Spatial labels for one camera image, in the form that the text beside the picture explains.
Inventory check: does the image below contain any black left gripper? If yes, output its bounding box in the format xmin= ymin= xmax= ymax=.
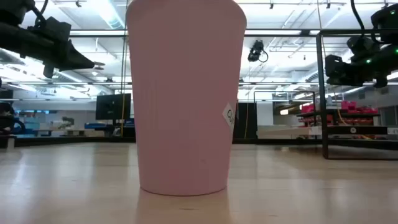
xmin=0 ymin=17 xmax=96 ymax=79

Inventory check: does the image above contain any black monitor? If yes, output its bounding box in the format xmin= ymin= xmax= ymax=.
xmin=95 ymin=93 xmax=132 ymax=121

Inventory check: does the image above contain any rack with red bins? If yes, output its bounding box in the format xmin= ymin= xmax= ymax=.
xmin=297 ymin=100 xmax=381 ymax=128

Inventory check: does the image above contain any wooden shelf with black frame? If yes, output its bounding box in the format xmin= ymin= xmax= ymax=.
xmin=253 ymin=29 xmax=398 ymax=161

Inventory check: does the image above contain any black overhead camera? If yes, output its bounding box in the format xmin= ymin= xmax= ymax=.
xmin=247 ymin=39 xmax=269 ymax=63

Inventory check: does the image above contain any black cabinet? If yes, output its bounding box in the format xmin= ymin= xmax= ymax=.
xmin=233 ymin=102 xmax=259 ymax=139

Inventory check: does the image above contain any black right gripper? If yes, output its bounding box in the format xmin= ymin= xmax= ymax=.
xmin=325 ymin=54 xmax=367 ymax=88

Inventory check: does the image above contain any small pink ribbed cup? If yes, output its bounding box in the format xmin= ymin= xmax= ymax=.
xmin=125 ymin=0 xmax=248 ymax=197

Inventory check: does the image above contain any yellow hanging cord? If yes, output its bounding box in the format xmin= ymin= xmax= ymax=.
xmin=120 ymin=0 xmax=129 ymax=138

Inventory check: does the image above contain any black overhead rig beam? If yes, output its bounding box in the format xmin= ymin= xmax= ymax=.
xmin=69 ymin=29 xmax=318 ymax=39

